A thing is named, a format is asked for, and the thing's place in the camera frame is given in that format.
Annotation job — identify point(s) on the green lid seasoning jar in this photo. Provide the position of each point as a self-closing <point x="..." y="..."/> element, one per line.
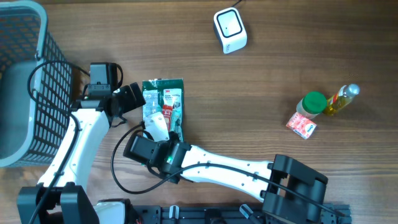
<point x="312" y="104"/>

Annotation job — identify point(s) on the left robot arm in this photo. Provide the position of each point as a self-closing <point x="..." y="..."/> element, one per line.
<point x="60" y="195"/>

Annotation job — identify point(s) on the grey plastic mesh basket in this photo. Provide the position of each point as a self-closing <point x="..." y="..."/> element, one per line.
<point x="36" y="86"/>

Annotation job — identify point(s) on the white barcode scanner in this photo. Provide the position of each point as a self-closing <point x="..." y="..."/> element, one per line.
<point x="230" y="30"/>

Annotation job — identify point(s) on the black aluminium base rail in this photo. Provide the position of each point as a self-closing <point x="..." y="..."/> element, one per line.
<point x="202" y="215"/>

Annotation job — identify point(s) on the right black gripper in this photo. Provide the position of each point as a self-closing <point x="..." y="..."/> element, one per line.
<point x="173" y="136"/>

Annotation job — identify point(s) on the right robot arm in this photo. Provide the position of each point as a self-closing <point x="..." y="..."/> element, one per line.
<point x="288" y="189"/>

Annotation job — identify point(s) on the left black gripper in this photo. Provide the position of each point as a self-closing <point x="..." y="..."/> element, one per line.
<point x="130" y="102"/>

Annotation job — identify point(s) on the yellow oil bottle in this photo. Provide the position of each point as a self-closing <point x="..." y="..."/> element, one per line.
<point x="342" y="98"/>

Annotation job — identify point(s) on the pink Kleenex tissue pack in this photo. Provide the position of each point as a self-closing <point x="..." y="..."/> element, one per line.
<point x="301" y="125"/>

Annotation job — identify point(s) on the mint green wipes sachet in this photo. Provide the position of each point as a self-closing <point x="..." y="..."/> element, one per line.
<point x="176" y="122"/>

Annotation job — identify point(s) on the red Nescafe coffee stick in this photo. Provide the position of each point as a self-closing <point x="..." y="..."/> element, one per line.
<point x="167" y="113"/>

